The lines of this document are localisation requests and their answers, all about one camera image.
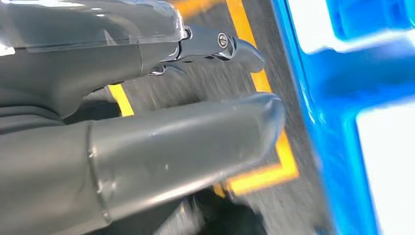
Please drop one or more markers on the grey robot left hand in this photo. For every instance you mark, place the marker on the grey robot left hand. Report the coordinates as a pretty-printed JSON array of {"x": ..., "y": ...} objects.
[{"x": 162, "y": 149}]

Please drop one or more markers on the blue metal shelf rack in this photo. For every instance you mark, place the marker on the blue metal shelf rack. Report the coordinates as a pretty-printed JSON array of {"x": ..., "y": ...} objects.
[{"x": 311, "y": 97}]

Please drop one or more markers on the yellow floor tape rectangle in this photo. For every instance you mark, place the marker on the yellow floor tape rectangle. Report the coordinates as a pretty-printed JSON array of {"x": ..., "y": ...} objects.
[{"x": 241, "y": 19}]

